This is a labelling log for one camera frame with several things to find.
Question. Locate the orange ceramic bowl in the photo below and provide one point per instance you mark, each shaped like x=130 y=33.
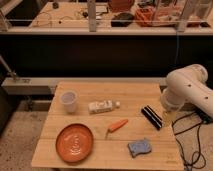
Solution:
x=74 y=143

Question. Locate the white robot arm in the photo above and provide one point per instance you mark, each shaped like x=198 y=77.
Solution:
x=187 y=84

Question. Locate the white plastic bottle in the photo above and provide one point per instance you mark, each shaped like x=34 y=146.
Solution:
x=102 y=106

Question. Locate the orange toy carrot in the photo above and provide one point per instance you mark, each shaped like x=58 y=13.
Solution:
x=115 y=126

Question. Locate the wooden table board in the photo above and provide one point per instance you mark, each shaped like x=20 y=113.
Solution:
x=124 y=139

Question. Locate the black rectangular block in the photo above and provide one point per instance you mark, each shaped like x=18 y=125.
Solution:
x=152 y=116

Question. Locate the blue sponge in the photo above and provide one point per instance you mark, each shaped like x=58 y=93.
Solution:
x=139 y=147

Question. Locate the orange tool case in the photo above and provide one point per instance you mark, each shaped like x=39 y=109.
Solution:
x=150 y=17

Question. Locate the metal clamp stand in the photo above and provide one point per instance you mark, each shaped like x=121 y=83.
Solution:
x=12 y=73

